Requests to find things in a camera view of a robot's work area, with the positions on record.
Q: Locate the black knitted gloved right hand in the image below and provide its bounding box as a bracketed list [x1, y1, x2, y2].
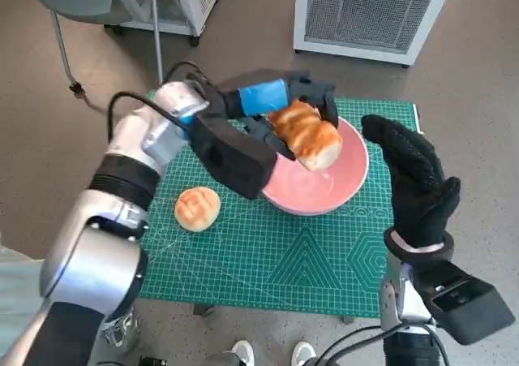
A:
[360, 114, 462, 248]

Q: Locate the bare black left hand blue tape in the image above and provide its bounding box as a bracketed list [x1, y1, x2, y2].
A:
[218, 70, 340, 162]

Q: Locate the long striped toy bread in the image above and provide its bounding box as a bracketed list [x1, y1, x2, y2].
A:
[267, 99, 344, 171]

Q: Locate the pink bowl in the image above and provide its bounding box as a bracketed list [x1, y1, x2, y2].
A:
[261, 116, 371, 217]

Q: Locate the round toy bread bun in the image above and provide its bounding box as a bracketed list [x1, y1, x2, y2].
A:
[174, 186, 222, 233]

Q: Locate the white wheeled cage cabinet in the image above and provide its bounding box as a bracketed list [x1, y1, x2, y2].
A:
[103, 0, 232, 46]

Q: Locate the thin metal pole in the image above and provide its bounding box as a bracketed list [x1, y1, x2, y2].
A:
[148, 0, 165, 84]

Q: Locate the white mesh-front cabinet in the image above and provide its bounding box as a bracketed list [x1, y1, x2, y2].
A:
[292, 0, 474, 69]

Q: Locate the green cutting mat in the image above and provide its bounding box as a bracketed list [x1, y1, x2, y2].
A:
[137, 88, 422, 317]

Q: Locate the white shoe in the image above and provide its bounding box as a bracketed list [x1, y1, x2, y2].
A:
[291, 341, 317, 366]
[231, 340, 255, 366]

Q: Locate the small white table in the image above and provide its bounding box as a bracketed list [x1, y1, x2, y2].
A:
[193, 101, 425, 325]

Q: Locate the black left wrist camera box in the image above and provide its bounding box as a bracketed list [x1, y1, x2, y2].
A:
[190, 114, 277, 200]

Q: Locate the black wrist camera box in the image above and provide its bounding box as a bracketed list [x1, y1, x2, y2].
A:
[413, 260, 517, 346]
[190, 114, 277, 200]

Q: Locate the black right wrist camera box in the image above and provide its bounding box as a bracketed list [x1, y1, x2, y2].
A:
[413, 260, 517, 346]

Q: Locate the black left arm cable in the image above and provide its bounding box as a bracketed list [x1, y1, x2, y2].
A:
[107, 61, 216, 144]

